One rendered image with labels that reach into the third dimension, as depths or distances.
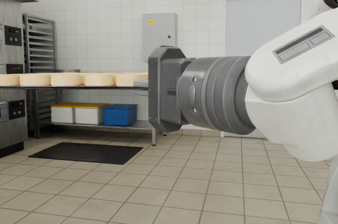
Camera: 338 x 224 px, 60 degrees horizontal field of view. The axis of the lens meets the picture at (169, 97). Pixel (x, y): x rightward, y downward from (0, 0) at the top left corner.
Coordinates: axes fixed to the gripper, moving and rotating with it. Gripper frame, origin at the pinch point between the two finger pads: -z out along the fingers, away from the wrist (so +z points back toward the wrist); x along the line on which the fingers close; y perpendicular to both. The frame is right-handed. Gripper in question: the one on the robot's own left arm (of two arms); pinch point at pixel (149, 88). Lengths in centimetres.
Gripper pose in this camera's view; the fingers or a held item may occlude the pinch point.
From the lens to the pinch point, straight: 45.5
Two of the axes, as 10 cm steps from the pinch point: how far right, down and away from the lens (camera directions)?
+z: 6.7, 0.7, -7.4
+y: -7.4, 0.6, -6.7
